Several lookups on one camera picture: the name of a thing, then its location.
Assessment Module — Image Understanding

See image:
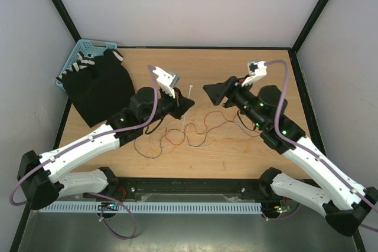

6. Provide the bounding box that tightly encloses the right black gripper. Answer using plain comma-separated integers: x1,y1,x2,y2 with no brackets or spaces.
202,74,265,129

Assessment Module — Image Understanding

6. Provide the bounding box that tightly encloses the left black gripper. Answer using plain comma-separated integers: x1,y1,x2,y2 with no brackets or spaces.
142,87,194,129

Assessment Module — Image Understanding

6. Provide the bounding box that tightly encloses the white zip tie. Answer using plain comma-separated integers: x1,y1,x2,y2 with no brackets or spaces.
180,84,194,139

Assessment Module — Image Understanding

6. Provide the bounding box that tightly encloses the red wire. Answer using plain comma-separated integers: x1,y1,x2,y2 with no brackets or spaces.
161,111,246,146

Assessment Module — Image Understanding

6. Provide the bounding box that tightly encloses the white wire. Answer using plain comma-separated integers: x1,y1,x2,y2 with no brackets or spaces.
149,121,252,150

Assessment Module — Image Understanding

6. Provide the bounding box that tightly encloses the orange yellow wire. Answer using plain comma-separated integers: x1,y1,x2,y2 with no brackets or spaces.
147,107,252,155

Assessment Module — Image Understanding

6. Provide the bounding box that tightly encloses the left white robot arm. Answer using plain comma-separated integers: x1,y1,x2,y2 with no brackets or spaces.
17,87,194,210

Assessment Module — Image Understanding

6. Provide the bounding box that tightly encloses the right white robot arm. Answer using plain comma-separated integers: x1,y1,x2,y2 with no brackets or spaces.
203,76,377,237

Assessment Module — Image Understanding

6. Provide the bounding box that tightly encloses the blue plastic basket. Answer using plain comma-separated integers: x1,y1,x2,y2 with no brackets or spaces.
61,39,118,73

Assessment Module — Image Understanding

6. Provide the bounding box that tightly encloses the striped black white cloth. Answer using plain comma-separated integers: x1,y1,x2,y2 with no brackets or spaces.
56,48,123,84

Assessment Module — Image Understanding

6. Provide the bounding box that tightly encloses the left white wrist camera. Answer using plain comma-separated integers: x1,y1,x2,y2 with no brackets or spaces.
153,66,180,99

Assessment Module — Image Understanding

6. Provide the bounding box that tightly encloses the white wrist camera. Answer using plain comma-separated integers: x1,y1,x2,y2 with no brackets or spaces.
153,66,180,99
241,61,267,87

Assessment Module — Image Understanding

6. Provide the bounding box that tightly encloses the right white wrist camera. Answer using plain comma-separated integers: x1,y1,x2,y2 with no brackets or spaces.
241,61,267,87

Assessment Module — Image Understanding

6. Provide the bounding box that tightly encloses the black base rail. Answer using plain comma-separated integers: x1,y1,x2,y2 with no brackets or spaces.
82,176,295,202

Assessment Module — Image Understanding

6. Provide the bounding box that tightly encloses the light blue cable duct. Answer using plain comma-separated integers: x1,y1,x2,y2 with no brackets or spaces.
39,201,262,215

